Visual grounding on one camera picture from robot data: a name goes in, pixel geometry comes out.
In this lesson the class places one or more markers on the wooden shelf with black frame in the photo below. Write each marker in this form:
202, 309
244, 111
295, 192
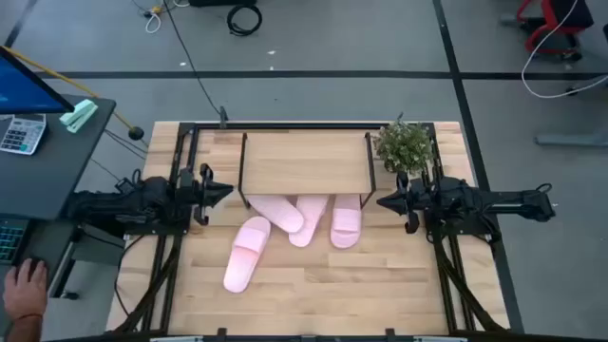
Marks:
304, 161

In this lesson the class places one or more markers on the grey desk leg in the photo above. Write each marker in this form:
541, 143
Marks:
570, 139

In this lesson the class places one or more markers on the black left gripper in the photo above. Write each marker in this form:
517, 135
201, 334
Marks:
190, 195

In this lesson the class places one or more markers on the backlit black keyboard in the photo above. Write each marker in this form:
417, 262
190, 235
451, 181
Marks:
10, 240

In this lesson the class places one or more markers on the red cart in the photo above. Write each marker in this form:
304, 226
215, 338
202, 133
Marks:
546, 19

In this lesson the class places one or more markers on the yellow pole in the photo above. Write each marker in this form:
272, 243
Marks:
71, 82

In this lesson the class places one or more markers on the person's hand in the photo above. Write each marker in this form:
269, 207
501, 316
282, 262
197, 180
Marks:
26, 290

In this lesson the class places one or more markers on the yellow plug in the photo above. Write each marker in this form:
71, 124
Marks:
156, 9

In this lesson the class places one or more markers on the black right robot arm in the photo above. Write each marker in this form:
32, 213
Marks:
499, 199

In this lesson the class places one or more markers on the pink slide sandal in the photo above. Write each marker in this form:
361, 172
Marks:
346, 223
280, 214
244, 256
306, 228

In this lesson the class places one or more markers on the small green potted plant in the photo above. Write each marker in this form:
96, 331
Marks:
404, 147

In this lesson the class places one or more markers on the mint green stapler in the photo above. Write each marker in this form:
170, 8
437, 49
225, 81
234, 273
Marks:
78, 116

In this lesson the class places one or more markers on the dark grey desk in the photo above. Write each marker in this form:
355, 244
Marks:
57, 166

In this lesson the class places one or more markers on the person's forearm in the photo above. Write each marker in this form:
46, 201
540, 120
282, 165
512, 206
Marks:
21, 330

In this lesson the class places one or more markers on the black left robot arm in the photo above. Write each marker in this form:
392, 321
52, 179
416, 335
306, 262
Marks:
119, 204

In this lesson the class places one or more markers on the black computer monitor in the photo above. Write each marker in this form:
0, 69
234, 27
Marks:
24, 90

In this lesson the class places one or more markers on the dark grey keyboard tray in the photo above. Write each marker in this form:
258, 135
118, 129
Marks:
54, 237

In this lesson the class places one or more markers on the flat black box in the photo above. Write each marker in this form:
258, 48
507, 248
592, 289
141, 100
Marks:
218, 2

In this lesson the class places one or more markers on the grey desk calculator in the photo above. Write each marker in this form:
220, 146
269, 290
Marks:
21, 135

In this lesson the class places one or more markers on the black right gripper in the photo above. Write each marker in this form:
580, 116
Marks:
423, 199

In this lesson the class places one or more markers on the black metal rig frame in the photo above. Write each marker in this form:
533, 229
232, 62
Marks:
285, 126

